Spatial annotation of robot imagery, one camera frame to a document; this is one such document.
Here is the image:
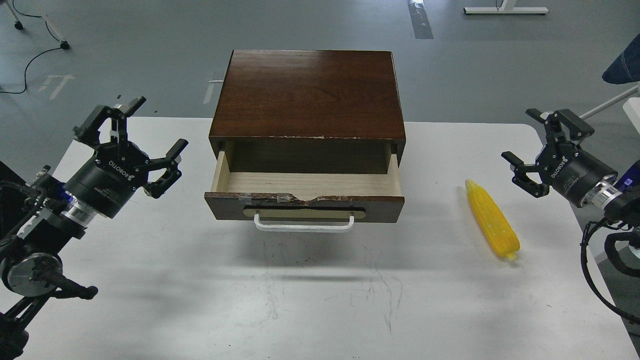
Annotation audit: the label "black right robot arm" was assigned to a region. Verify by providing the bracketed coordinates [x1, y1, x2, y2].
[502, 108, 639, 324]

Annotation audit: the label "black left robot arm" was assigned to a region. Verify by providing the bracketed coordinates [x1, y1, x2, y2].
[1, 96, 188, 360]

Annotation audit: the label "dark wooden cabinet box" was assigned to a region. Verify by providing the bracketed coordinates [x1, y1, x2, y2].
[208, 49, 407, 161]

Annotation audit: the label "white office chair base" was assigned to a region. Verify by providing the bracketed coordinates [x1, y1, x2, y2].
[579, 85, 640, 136]

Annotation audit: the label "blue jeans knee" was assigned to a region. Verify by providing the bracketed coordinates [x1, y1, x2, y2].
[601, 34, 640, 85]

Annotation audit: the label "white stand legs with casters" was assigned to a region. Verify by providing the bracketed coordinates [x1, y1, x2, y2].
[5, 0, 71, 50]

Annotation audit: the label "black floor cable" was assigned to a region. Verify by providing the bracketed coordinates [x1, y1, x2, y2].
[0, 0, 71, 95]

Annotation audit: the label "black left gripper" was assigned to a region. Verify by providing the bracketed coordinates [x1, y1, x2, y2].
[63, 96, 189, 220]

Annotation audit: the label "yellow corn cob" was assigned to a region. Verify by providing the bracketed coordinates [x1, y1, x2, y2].
[464, 178, 521, 262]

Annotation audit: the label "white desk leg base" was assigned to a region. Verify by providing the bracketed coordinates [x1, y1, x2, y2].
[462, 0, 549, 15]

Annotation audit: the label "wooden drawer with white handle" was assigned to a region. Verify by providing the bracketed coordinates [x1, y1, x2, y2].
[204, 139, 405, 223]

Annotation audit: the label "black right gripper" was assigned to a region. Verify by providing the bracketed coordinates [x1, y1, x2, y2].
[501, 108, 618, 208]

